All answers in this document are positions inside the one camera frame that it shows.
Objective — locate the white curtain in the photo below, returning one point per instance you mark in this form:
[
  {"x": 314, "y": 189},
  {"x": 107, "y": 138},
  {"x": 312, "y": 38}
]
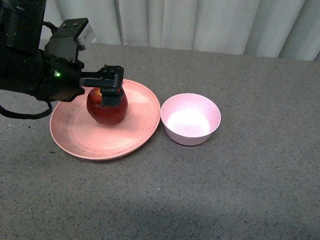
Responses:
[{"x": 266, "y": 28}]

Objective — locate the pink plate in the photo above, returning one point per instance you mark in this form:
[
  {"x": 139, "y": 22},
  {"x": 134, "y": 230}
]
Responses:
[{"x": 77, "y": 133}]

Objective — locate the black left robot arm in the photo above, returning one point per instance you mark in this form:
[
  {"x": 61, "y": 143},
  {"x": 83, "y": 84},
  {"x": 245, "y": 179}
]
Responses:
[{"x": 41, "y": 60}]

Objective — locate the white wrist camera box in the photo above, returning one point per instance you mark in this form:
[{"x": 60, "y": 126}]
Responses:
[{"x": 85, "y": 37}]

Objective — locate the red apple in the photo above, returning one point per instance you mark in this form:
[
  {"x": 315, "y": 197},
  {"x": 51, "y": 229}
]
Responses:
[{"x": 105, "y": 115}]

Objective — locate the pink bowl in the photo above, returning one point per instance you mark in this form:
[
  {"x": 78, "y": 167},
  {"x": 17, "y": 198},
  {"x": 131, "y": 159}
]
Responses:
[{"x": 190, "y": 119}]

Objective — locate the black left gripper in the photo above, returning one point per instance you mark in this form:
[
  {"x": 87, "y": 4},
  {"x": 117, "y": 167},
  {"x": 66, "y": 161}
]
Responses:
[{"x": 63, "y": 76}]

